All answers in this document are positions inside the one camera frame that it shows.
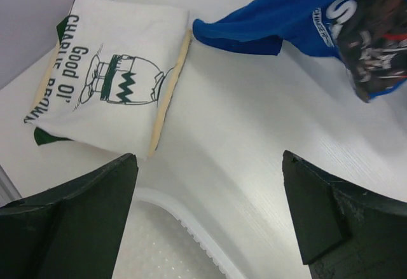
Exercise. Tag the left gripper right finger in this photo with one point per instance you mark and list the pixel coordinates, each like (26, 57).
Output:
(343, 230)

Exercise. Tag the blue t-shirt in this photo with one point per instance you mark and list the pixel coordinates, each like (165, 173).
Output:
(367, 36)

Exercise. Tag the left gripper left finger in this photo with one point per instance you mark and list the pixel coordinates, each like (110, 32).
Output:
(73, 230)

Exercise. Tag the beige folded t-shirt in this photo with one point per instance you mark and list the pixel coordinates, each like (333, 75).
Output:
(164, 100)

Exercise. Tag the white plastic basket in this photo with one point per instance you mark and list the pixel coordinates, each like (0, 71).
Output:
(162, 239)

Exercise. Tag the white folded printed t-shirt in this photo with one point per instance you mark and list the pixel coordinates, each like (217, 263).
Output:
(112, 65)

